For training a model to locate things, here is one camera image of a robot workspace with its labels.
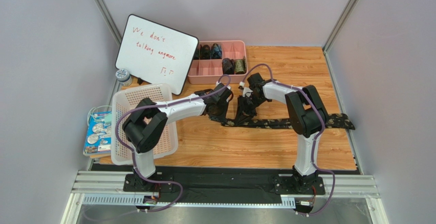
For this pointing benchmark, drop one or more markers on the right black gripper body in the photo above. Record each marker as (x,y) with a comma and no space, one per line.
(245,105)

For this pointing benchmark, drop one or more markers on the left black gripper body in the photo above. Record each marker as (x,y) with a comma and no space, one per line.
(216,108)

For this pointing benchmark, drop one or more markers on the black floral patterned tie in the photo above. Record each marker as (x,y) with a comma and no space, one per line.
(337,120)

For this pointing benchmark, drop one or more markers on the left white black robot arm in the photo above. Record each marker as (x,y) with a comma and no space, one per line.
(141,128)

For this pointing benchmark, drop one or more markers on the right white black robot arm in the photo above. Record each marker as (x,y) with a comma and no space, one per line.
(307,117)

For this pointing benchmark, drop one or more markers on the olive green rolled tie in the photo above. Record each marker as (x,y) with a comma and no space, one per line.
(240,66)

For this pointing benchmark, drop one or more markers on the black glossy rolled tie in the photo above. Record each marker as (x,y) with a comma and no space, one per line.
(228,66)

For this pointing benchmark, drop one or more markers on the pink divided organizer box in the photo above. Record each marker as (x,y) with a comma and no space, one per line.
(210,70)

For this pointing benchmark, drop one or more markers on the black rolled tie far left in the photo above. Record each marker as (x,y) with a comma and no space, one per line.
(196,55)

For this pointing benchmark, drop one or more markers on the dark blue rolled tie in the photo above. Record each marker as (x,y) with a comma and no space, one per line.
(216,51)

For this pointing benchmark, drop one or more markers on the white whiteboard with red writing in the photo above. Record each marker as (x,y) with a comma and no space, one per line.
(156,53)

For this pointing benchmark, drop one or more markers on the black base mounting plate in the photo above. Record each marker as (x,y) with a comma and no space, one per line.
(215,185)

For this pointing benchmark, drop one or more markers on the small blue white jar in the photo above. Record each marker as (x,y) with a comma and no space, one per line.
(124,77)

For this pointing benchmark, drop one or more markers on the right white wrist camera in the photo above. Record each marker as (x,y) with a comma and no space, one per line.
(246,89)

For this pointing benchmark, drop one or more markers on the aluminium frame rail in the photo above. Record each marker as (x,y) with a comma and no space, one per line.
(96,198)

